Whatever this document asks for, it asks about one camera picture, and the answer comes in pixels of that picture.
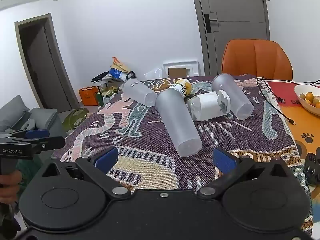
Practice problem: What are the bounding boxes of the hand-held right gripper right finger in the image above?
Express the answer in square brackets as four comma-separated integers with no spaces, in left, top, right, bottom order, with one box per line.
[196,147,296,201]

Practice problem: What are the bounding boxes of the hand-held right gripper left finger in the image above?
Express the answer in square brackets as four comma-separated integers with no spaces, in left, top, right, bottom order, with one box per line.
[40,146,131,200]

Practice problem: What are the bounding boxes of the orange box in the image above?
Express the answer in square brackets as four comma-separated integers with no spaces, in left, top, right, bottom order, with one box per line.
[78,86,100,106]

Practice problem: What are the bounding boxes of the dark wooden door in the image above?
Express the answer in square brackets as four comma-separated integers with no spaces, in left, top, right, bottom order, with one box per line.
[14,13,79,111]

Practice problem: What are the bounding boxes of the tall frosted plastic cup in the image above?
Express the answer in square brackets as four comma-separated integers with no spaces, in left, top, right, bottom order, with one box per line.
[211,73,254,120]
[155,88,203,158]

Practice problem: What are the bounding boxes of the yellow labelled can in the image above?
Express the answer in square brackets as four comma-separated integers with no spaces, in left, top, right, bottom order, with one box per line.
[172,78,193,100]

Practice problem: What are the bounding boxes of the grey sofa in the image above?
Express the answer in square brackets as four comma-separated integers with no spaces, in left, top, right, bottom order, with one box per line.
[0,94,66,140]

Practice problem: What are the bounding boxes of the orange paw print mat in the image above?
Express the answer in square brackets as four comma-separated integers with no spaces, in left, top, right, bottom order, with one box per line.
[260,79,320,163]

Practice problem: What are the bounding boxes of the blue and white bag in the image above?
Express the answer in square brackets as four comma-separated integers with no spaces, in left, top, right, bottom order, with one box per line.
[108,67,128,81]

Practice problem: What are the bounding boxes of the pile of small oranges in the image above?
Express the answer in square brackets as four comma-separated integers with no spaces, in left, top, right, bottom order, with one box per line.
[299,92,320,109]

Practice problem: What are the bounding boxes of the clear plastic bag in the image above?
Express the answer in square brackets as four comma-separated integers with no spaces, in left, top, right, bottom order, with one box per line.
[144,66,166,81]

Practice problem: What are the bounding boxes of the black door handle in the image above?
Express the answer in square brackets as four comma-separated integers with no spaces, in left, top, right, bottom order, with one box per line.
[204,13,218,33]

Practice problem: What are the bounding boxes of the person's left hand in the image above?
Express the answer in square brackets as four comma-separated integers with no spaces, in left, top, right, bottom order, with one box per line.
[0,170,23,205]

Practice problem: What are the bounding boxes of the printed woven blanket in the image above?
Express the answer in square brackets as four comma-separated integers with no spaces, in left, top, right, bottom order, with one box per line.
[53,74,313,238]

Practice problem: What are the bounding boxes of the brown cardboard piece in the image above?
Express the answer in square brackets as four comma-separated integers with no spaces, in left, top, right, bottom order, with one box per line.
[168,67,187,78]

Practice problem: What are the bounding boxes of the white bowl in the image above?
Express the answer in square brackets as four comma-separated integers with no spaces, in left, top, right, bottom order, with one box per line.
[294,84,320,116]

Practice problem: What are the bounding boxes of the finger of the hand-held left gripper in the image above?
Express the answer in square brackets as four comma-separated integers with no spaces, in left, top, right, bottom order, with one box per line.
[30,136,66,155]
[11,129,50,141]

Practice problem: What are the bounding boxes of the black device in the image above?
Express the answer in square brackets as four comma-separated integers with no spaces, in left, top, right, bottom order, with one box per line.
[303,147,320,186]

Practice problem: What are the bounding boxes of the green frog cushion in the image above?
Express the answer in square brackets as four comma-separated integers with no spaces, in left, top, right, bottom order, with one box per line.
[62,108,90,131]

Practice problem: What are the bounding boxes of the orange yellow paper bag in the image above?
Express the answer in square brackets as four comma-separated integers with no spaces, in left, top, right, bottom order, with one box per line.
[111,56,131,72]

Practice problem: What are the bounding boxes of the orange chair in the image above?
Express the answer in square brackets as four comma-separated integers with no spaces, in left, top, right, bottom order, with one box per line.
[221,39,293,81]

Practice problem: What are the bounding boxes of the short frosted plastic cup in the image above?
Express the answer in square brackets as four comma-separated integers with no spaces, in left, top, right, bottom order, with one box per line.
[122,78,158,106]

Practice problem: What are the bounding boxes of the grey door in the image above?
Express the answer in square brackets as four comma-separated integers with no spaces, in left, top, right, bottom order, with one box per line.
[189,0,271,76]

